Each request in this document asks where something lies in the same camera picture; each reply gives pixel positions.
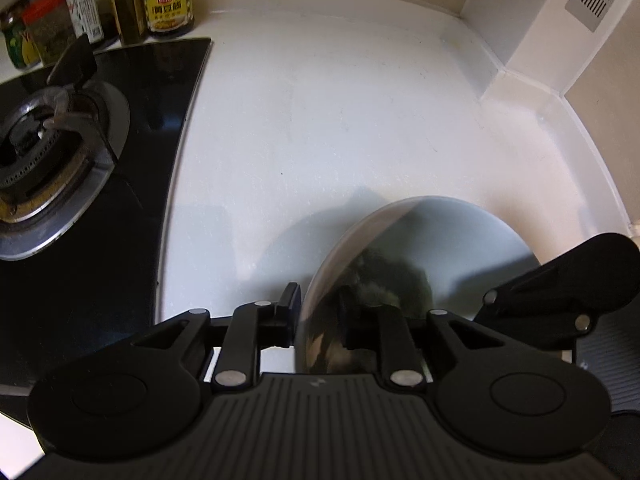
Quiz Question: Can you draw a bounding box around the yellow-cap clear bottle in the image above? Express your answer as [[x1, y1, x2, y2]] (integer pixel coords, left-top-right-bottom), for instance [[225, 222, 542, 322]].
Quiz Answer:
[[61, 0, 106, 50]]

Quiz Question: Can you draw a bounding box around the red-lid spice jar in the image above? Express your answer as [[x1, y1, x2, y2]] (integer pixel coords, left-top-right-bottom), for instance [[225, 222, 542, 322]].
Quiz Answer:
[[21, 0, 78, 66]]

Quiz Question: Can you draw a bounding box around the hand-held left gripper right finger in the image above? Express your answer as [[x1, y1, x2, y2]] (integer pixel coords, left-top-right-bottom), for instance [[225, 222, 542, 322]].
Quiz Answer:
[[337, 285, 506, 390]]

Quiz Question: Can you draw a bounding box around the steel gas burner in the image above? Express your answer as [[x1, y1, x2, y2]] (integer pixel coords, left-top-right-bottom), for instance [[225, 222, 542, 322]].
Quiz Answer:
[[0, 80, 132, 261]]

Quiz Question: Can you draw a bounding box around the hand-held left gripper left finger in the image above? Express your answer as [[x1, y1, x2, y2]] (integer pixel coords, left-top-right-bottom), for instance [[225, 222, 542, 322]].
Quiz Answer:
[[131, 282, 302, 388]]

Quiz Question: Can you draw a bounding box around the dark-lid jar with green label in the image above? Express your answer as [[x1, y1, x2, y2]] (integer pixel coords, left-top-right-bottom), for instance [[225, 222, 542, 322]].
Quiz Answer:
[[0, 0, 43, 71]]

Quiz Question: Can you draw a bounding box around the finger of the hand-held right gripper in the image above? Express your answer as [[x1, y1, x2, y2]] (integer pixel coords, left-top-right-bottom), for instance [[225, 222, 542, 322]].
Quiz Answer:
[[472, 252, 601, 357]]

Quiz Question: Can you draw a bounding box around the black-cap oil bottle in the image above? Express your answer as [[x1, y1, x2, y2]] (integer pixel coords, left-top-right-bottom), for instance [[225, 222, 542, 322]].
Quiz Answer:
[[106, 0, 148, 46]]

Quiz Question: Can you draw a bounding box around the black glass gas hob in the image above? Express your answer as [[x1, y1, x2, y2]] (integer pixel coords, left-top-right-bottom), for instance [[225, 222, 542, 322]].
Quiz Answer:
[[0, 37, 213, 428]]

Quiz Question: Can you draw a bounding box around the white boxed column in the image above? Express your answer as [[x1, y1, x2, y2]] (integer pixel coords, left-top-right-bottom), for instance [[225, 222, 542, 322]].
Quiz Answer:
[[457, 0, 640, 106]]

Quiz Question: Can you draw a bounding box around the white ceramic bowl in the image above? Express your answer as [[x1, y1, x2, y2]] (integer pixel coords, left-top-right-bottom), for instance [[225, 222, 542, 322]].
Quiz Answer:
[[295, 195, 543, 376]]

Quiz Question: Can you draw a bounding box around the black pot support grate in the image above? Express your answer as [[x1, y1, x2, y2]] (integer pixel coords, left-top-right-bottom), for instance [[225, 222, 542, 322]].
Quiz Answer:
[[42, 35, 121, 166]]

